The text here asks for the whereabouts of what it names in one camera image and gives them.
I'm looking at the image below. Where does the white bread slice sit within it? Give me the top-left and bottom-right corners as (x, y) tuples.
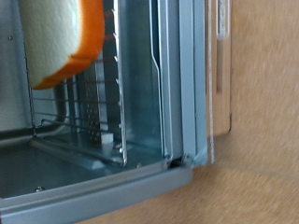
(18, 0), (107, 91)

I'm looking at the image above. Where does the silver toaster oven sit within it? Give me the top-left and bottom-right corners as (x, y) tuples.
(0, 0), (195, 224)

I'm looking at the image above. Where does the wire oven rack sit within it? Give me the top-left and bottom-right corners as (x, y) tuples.
(22, 0), (129, 167)

